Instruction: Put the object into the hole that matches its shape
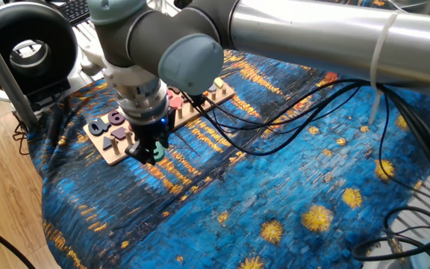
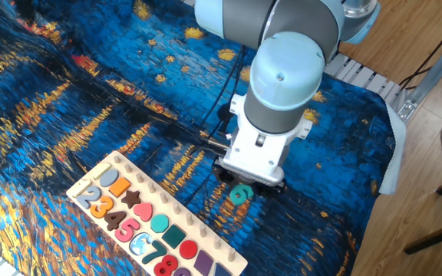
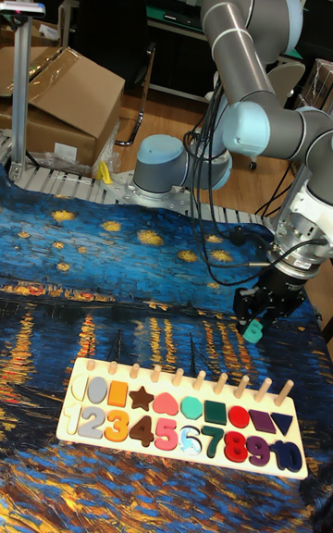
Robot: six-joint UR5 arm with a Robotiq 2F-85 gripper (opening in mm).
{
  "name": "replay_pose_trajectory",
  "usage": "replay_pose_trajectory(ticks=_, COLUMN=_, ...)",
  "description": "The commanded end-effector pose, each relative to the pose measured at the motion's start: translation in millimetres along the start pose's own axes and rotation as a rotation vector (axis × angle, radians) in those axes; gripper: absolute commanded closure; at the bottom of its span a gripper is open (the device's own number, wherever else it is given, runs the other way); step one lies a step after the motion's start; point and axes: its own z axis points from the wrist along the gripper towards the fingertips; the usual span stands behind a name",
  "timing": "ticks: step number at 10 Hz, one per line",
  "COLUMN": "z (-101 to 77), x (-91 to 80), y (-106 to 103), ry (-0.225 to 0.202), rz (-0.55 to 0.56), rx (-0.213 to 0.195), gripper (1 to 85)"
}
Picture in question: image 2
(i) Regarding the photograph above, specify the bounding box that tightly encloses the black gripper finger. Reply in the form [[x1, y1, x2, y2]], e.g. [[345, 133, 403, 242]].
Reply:
[[253, 181, 287, 198], [213, 165, 238, 186]]

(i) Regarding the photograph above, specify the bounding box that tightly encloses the teal number six piece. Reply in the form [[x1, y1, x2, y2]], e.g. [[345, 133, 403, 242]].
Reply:
[[229, 183, 255, 206]]

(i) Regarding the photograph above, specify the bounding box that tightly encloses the wooden number shape puzzle board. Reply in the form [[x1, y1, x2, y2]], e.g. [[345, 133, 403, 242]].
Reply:
[[66, 150, 249, 276]]

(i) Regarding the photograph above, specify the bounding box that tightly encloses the teal hexagon shape piece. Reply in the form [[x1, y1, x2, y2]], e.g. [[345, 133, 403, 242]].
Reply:
[[150, 214, 170, 234]]

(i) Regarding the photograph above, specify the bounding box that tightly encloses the red circle shape piece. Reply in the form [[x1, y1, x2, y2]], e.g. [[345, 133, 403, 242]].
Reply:
[[178, 239, 199, 260]]

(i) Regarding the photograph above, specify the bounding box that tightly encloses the pink heart shape piece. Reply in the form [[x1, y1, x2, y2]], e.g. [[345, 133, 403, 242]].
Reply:
[[134, 202, 153, 222]]

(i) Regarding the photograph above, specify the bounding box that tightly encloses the purple trapezoid shape piece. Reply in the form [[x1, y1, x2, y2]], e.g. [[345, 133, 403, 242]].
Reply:
[[193, 249, 214, 276]]

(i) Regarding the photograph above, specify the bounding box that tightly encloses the navy triangle shape piece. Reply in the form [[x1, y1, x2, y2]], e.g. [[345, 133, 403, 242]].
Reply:
[[213, 262, 233, 276]]

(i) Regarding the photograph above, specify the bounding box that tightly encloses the brown star shape piece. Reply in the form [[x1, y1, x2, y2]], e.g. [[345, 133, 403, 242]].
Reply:
[[120, 189, 142, 209]]

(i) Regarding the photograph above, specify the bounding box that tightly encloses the orange rectangle shape piece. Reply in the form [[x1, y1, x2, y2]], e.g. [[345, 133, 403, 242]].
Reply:
[[108, 176, 132, 198]]

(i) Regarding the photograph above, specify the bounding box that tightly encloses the grey-blue oval shape piece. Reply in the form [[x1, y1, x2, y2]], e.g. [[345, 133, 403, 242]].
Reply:
[[98, 169, 120, 188]]

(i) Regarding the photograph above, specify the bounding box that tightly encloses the cream semicircle shape piece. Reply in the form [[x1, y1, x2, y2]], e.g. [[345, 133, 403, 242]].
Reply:
[[92, 163, 112, 180]]

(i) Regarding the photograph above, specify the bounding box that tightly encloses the dark green square piece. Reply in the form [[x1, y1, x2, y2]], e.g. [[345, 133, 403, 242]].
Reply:
[[161, 224, 187, 249]]

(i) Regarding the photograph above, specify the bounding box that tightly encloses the dark green number seven piece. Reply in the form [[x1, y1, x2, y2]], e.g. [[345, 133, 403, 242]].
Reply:
[[141, 240, 168, 265]]

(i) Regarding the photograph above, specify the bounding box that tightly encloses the red number eight piece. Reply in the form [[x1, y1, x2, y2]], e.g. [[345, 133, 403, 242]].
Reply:
[[153, 255, 179, 276]]

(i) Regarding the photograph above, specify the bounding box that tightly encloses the brown number four piece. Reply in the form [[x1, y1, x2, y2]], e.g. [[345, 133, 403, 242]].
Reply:
[[104, 210, 127, 232]]

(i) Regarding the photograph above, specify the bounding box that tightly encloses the pink number five piece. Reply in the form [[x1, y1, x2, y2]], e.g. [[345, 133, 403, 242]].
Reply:
[[114, 218, 140, 243]]

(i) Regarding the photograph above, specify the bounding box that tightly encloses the orange number three piece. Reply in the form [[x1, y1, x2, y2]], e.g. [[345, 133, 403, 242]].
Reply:
[[89, 195, 114, 219]]

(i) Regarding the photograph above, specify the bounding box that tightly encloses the white under cloth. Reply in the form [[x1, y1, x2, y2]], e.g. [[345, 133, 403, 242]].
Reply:
[[378, 102, 408, 196]]

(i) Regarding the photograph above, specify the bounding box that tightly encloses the grey-blue number two piece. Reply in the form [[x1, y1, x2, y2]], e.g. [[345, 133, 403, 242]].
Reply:
[[75, 186, 101, 210]]

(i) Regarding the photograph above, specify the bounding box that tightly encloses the cream number one piece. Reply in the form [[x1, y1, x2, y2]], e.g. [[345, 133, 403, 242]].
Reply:
[[73, 179, 92, 199]]

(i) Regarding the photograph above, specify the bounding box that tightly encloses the starry night print tablecloth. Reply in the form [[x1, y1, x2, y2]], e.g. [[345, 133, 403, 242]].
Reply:
[[0, 0, 397, 276]]

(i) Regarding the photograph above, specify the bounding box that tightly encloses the black floor cable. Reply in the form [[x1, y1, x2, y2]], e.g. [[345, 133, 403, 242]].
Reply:
[[398, 11, 442, 91]]

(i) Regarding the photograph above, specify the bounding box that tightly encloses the aluminium frame bar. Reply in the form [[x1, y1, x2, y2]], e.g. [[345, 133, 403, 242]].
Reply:
[[396, 33, 442, 124]]

